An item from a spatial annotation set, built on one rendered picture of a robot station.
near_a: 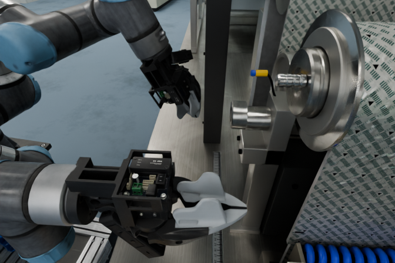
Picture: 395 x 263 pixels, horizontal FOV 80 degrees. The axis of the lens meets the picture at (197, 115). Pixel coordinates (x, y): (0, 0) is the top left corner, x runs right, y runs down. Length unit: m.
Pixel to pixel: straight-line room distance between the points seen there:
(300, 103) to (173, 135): 0.51
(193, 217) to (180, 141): 0.42
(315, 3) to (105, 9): 0.35
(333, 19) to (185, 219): 0.27
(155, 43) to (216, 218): 0.33
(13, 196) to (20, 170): 0.03
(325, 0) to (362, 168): 0.27
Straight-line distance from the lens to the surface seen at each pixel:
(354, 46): 0.23
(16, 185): 0.36
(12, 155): 0.52
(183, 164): 0.64
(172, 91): 0.50
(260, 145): 0.35
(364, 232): 0.41
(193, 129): 0.74
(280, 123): 0.32
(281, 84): 0.25
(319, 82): 0.25
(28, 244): 0.44
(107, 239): 1.34
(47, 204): 0.33
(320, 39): 0.28
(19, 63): 0.44
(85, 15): 0.51
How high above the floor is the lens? 1.37
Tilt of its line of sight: 36 degrees down
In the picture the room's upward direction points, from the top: straight up
